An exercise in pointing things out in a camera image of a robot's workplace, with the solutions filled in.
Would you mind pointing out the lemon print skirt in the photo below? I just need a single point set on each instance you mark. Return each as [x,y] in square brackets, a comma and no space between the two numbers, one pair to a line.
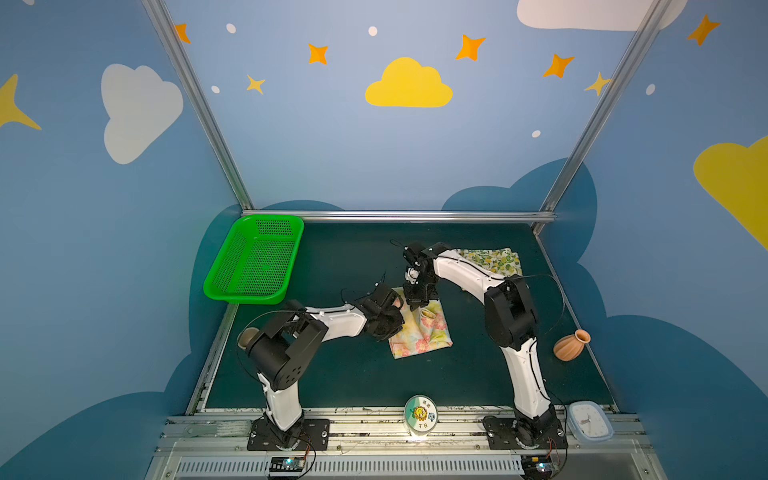
[502,262]

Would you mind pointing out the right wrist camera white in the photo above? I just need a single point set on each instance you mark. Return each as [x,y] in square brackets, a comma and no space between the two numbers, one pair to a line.
[412,275]

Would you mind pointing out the green circuit board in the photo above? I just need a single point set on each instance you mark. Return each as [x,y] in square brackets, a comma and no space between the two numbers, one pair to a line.
[536,468]
[286,466]

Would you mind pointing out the aluminium frame post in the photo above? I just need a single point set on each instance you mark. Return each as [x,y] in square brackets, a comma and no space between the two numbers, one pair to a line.
[161,20]
[640,44]

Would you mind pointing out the pastel floral skirt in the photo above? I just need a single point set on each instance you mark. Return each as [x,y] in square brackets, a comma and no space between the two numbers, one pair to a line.
[424,330]

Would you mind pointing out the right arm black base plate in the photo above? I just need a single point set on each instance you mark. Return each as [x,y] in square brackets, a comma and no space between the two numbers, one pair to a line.
[501,435]

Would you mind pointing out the right green circuit board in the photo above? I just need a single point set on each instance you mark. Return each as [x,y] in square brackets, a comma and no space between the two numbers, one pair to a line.
[536,468]

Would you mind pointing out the grey ceramic mug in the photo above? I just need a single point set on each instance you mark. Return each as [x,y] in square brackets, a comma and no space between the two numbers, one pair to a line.
[246,337]

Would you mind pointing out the rear aluminium frame bar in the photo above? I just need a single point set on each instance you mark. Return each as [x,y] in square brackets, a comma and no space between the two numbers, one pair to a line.
[469,217]

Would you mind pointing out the small terracotta cup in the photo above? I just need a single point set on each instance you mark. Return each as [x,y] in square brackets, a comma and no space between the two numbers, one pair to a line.
[571,346]

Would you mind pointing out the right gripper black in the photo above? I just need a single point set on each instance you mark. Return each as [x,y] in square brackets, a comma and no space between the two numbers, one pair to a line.
[420,292]

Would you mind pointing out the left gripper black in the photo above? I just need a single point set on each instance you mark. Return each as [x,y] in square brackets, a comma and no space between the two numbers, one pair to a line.
[391,318]

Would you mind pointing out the aluminium rail base frame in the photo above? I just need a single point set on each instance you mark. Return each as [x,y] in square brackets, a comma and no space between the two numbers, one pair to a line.
[374,443]

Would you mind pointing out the left green circuit board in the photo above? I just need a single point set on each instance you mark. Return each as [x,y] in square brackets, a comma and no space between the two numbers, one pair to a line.
[286,466]

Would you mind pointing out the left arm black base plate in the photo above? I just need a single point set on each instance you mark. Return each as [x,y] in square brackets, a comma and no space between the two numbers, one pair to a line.
[312,434]

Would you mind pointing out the green plastic basket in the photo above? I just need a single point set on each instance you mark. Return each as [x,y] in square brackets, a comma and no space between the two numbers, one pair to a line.
[256,260]

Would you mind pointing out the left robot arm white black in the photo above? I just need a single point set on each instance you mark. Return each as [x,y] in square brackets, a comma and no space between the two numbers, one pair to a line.
[283,348]

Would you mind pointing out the white square clock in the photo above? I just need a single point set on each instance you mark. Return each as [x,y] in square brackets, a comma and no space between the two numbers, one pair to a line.
[588,422]

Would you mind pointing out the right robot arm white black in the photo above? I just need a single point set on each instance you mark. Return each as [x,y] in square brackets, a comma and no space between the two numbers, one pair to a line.
[511,321]

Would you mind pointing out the right aluminium frame post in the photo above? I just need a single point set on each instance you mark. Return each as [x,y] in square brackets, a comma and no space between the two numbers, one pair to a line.
[640,44]

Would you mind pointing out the left aluminium frame post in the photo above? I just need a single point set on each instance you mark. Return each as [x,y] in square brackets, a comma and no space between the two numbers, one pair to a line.
[161,20]

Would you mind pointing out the round white green tape dispenser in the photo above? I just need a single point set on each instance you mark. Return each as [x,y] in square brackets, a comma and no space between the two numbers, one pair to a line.
[420,415]

